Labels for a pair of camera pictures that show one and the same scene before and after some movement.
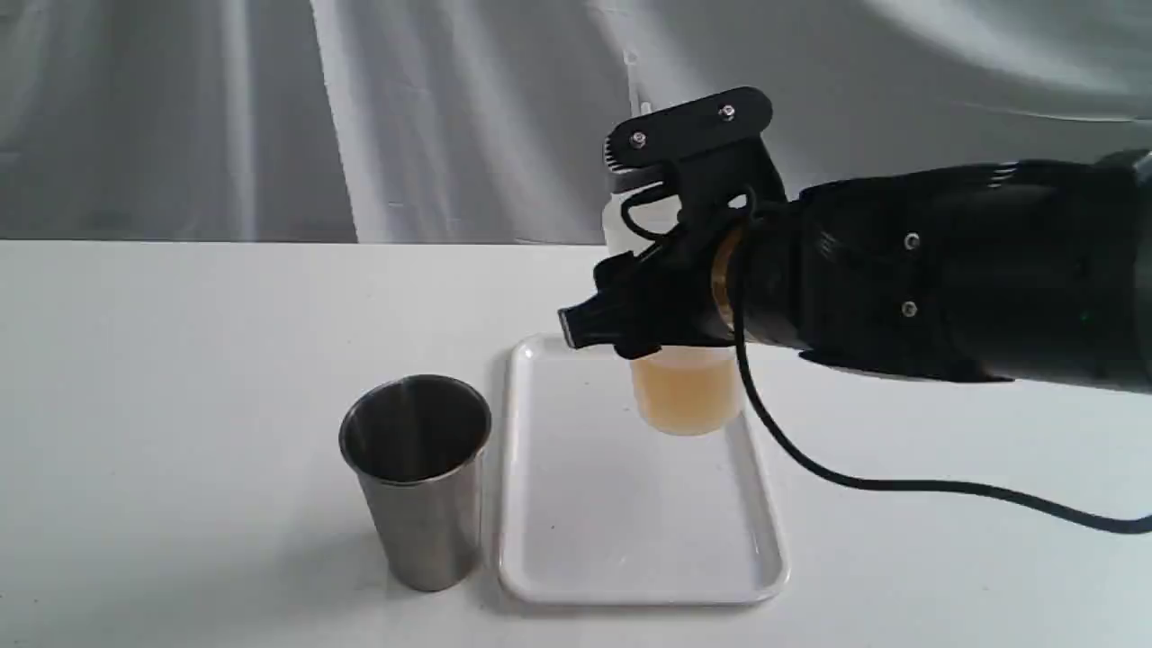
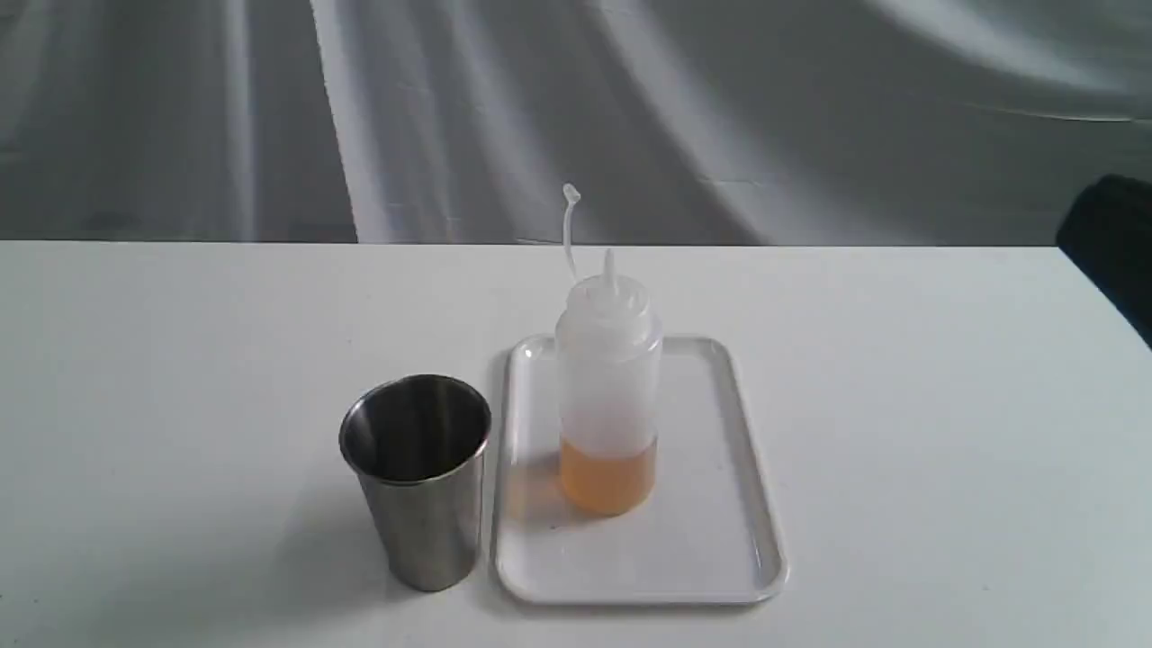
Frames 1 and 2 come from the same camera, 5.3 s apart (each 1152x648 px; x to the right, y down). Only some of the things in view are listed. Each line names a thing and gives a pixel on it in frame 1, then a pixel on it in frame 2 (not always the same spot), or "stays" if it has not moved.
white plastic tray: (597, 507) stays
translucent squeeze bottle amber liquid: (692, 393) -> (608, 355)
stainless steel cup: (418, 441) stays
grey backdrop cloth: (487, 121) stays
